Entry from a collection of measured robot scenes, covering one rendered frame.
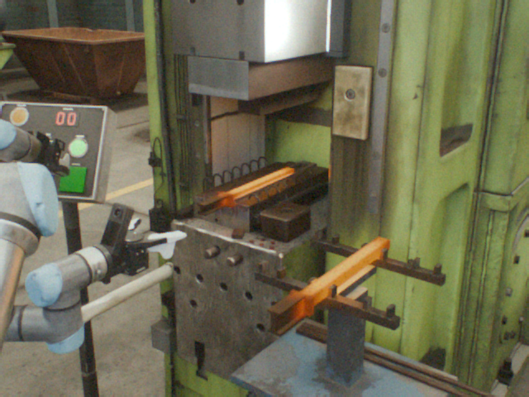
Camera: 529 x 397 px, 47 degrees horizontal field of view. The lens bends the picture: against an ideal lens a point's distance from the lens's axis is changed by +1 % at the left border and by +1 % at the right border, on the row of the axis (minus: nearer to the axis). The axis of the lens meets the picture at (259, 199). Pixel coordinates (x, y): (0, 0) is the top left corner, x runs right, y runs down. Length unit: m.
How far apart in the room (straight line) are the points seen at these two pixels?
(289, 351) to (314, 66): 0.79
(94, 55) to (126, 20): 2.86
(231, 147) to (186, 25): 0.46
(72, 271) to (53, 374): 1.53
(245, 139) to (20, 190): 1.11
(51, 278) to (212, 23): 0.72
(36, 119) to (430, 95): 1.13
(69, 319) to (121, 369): 1.44
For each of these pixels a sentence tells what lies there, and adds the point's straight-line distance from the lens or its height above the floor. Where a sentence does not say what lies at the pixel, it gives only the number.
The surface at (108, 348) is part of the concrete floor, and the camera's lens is 2.88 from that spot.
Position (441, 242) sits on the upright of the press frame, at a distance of 1.93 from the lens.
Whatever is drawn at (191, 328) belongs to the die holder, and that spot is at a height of 0.59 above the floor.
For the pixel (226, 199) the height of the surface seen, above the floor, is 1.00.
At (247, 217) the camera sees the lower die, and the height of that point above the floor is 0.96.
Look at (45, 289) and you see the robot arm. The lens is 1.26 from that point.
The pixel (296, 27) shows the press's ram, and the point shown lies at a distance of 1.57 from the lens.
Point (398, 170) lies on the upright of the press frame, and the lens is 1.51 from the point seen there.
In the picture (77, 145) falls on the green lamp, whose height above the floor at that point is 1.09.
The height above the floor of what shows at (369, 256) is 1.00.
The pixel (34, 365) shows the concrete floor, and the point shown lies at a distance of 2.87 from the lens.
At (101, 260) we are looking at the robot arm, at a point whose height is 1.00.
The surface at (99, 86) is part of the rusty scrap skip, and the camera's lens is 8.06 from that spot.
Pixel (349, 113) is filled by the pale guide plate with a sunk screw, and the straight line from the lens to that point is 1.51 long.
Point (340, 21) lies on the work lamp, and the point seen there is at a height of 1.46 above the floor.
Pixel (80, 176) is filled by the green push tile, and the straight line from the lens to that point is 1.82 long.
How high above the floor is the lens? 1.55
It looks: 20 degrees down
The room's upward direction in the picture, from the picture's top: straight up
